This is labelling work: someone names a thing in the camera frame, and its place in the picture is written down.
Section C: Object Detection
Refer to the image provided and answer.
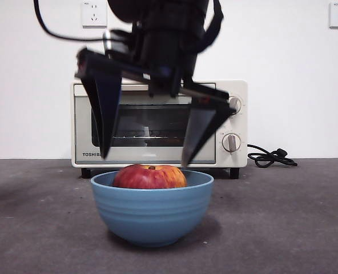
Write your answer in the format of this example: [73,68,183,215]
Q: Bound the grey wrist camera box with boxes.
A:
[102,28,132,59]

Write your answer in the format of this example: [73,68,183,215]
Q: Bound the cream toaster oven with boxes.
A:
[71,79,248,180]

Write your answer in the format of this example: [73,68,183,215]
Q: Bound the beige timer knob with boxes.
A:
[221,132,242,154]

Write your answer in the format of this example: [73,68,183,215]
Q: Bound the black power cable with plug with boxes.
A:
[247,143,299,168]

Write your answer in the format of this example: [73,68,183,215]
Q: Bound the black sleeved cable loop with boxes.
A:
[199,0,224,55]

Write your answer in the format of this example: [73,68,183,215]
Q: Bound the oven door with beige handle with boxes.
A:
[73,83,217,166]

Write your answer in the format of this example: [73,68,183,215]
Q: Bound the metal wire oven rack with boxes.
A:
[111,134,187,141]

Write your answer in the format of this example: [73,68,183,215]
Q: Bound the black camera cable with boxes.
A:
[33,0,110,43]

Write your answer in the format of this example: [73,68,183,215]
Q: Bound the red apple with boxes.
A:
[112,164,188,190]

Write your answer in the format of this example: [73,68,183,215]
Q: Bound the blue bowl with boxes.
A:
[90,169,215,248]

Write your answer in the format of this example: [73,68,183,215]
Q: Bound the beige temperature knob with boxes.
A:
[228,96,243,115]

